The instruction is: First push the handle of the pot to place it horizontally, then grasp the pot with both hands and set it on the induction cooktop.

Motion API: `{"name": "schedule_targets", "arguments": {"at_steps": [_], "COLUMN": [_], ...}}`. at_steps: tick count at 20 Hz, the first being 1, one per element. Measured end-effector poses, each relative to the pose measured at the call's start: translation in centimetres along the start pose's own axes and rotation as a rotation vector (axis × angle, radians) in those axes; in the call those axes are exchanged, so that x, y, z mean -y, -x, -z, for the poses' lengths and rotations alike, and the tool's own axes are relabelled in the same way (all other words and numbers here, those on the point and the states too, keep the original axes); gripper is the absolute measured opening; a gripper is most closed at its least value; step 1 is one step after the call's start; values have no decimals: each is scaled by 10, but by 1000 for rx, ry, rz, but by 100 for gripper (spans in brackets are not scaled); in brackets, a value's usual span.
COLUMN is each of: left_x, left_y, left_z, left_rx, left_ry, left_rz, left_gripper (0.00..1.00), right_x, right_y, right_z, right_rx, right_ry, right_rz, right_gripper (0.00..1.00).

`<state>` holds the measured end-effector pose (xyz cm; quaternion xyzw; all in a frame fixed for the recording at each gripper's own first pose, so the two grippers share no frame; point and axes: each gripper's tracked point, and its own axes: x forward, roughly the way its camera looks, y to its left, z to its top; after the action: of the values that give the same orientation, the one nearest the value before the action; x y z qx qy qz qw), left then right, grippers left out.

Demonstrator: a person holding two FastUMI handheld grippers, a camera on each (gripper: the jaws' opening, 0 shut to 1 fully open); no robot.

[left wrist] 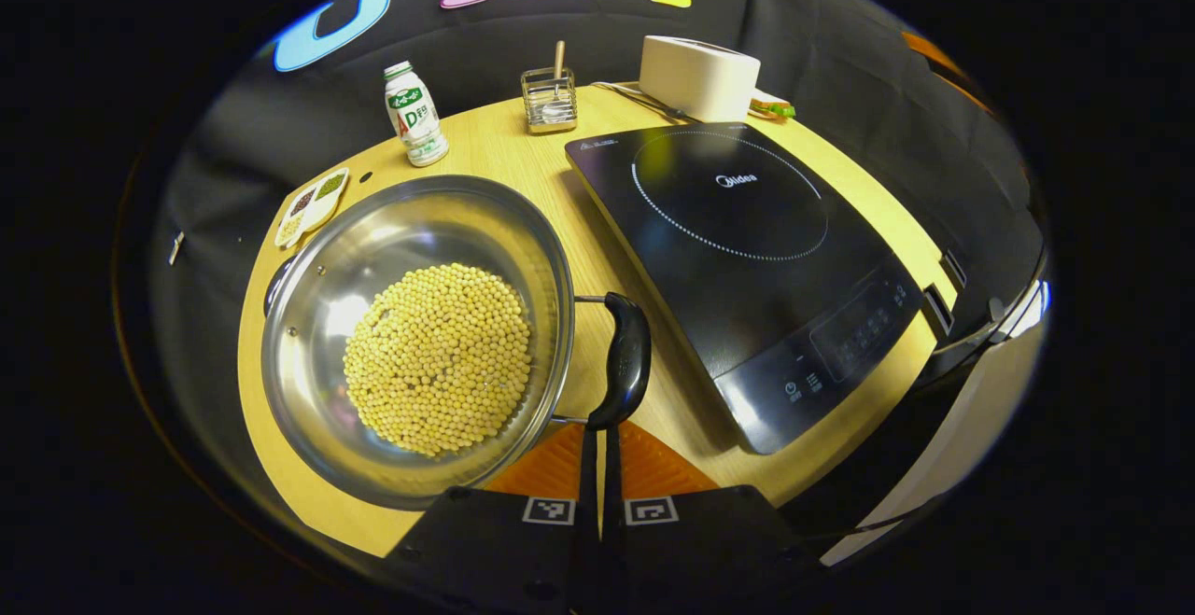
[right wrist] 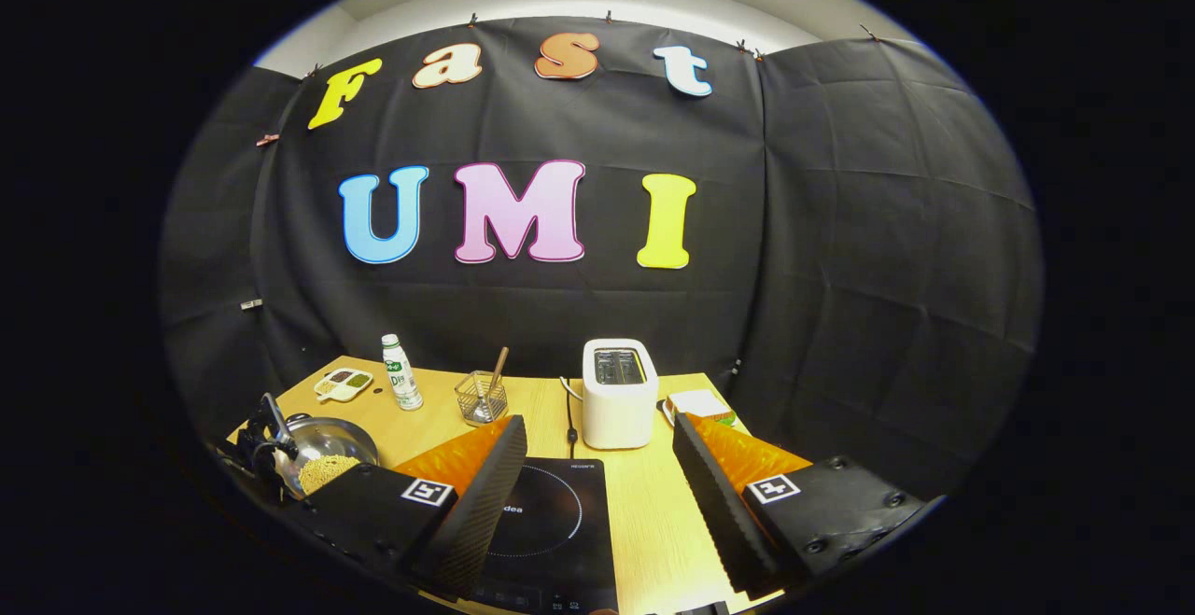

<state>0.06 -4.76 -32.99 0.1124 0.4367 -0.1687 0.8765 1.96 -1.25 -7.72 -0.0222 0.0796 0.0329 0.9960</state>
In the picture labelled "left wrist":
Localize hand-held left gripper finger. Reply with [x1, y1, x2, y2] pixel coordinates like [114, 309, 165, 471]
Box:
[387, 422, 601, 603]
[602, 421, 828, 603]

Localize black induction cooktop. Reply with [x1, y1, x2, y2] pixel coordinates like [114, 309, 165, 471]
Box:
[565, 122, 925, 455]

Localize stainless steel pot black handles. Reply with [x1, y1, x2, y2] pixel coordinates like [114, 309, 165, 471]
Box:
[261, 175, 653, 511]

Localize sandwich with lettuce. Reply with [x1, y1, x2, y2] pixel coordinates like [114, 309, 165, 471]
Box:
[747, 91, 796, 121]

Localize pile of soybeans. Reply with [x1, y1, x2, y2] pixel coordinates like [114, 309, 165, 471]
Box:
[343, 263, 533, 457]

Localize white toaster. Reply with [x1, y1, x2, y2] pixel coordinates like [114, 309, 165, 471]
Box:
[639, 35, 762, 123]

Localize black backdrop cloth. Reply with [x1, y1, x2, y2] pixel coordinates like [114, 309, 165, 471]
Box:
[149, 0, 1047, 467]

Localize white divided bean tray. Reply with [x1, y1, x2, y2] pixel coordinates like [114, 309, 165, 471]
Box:
[274, 167, 350, 249]

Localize white milk drink bottle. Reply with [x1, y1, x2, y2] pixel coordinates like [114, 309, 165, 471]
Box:
[384, 61, 450, 168]

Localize grey toaster cable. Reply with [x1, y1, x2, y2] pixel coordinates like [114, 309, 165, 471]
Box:
[590, 81, 688, 124]

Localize wire utensil holder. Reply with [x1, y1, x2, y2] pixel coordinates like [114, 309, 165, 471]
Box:
[521, 67, 579, 135]

